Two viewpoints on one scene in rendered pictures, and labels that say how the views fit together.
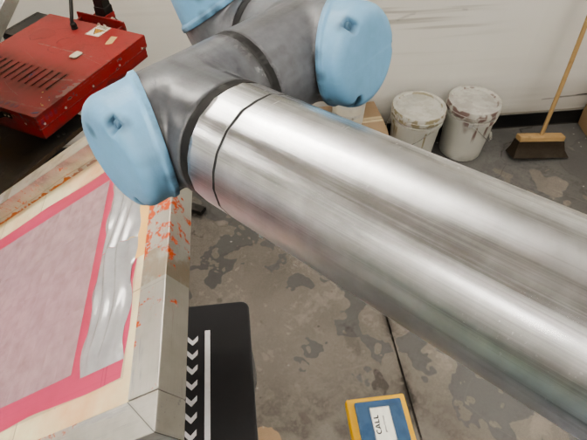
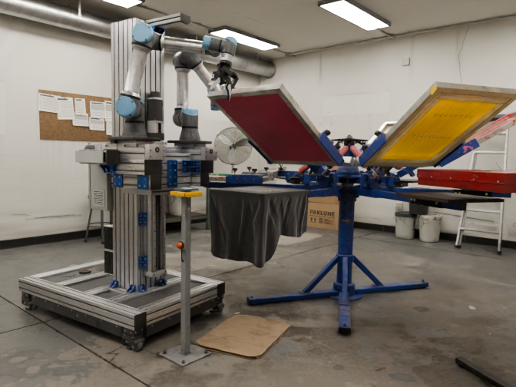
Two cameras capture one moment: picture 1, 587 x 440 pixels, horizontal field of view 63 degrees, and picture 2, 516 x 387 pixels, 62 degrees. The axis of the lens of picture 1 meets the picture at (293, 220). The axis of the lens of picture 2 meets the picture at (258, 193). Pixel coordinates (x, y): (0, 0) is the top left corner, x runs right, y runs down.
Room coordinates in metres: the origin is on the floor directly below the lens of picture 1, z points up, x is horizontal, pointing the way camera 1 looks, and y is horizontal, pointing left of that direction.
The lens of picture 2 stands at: (2.41, -1.52, 1.16)
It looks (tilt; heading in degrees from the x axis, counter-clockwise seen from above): 5 degrees down; 138
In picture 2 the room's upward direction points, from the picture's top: 1 degrees clockwise
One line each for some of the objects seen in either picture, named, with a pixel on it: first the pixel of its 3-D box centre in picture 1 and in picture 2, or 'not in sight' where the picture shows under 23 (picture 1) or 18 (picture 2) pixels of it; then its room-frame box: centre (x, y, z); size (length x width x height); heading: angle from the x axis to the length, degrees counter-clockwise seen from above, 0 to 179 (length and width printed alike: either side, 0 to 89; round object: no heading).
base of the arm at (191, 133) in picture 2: not in sight; (190, 133); (-0.20, 0.20, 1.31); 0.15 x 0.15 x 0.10
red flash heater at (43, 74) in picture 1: (51, 67); (492, 180); (1.58, 0.88, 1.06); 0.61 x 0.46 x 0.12; 157
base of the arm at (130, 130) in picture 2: not in sight; (134, 129); (-0.08, -0.28, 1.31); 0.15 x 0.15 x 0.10
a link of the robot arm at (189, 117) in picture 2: not in sight; (189, 117); (-0.20, 0.20, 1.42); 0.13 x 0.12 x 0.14; 170
